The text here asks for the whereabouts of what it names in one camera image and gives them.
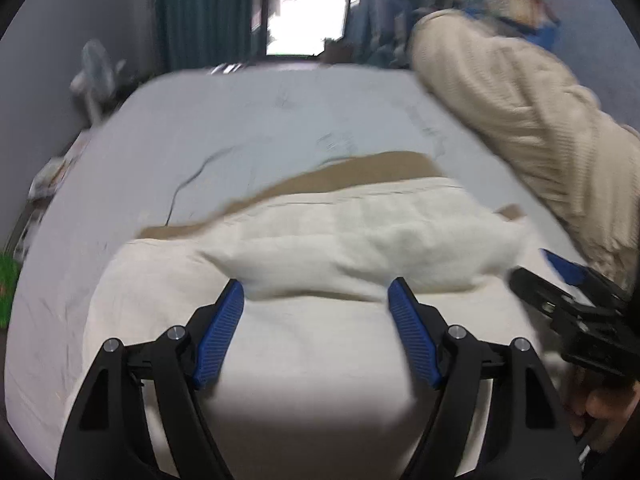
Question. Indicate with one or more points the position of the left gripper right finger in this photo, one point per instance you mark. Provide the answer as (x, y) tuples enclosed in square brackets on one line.
[(527, 435)]

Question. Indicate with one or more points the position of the person's right hand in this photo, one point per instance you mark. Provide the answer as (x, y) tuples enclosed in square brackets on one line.
[(610, 407)]

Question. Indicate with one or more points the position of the light blue bed sheet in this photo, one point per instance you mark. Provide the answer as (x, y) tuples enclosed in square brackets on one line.
[(182, 148)]

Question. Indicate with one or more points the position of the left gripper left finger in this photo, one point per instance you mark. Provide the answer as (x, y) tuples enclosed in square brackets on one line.
[(106, 435)]

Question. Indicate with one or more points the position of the cream knitted blanket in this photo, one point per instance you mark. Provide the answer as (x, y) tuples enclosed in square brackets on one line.
[(533, 112)]

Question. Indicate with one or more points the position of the green object on floor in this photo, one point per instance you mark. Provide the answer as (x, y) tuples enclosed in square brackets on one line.
[(9, 273)]

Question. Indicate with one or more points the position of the teal curtain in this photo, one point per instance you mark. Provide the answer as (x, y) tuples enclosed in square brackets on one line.
[(206, 33)]

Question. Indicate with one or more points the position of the papers on floor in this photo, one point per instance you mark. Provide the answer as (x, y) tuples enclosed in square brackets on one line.
[(42, 190)]

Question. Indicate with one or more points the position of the window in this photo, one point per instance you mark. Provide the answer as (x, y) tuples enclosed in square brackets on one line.
[(301, 28)]

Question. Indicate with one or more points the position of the cream puffer jacket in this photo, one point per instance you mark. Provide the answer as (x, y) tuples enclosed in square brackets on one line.
[(320, 284)]

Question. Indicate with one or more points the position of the white standing fan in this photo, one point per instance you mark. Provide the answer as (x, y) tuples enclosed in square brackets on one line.
[(98, 80)]

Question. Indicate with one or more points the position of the colourful items pile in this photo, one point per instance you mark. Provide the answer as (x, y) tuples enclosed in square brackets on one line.
[(392, 22)]

